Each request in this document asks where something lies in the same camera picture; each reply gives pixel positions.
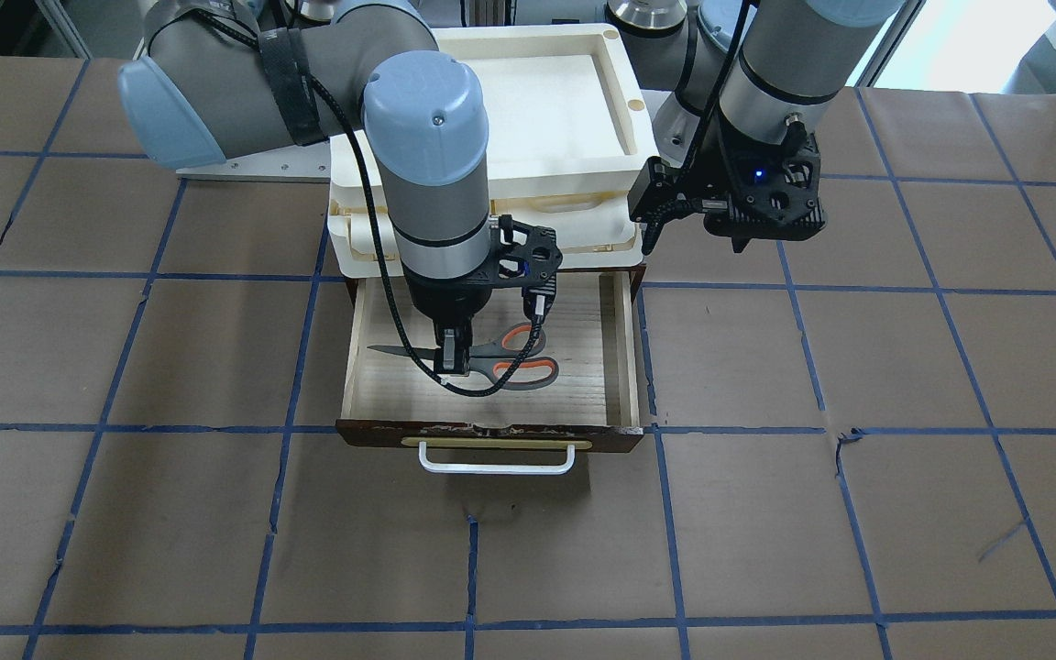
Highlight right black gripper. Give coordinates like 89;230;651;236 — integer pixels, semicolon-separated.
406;266;499;375

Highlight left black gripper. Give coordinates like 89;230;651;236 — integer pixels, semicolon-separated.
628;115;827;256

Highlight orange grey scissors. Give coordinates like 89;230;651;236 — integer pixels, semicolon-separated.
367;322;560;391

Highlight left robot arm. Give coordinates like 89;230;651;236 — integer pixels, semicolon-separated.
605;1;900;254

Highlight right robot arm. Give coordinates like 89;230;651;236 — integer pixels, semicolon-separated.
117;1;493;373

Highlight wooden drawer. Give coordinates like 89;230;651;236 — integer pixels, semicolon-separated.
336;266;644;454

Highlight cream plastic storage box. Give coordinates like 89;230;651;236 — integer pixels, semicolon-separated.
326;192;643;279

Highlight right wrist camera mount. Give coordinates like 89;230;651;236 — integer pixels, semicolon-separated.
491;214;563;321

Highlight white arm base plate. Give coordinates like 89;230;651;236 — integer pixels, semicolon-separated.
643;89;700;169
176;145;331;185

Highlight white drawer handle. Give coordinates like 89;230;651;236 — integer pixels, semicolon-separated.
417;444;578;476

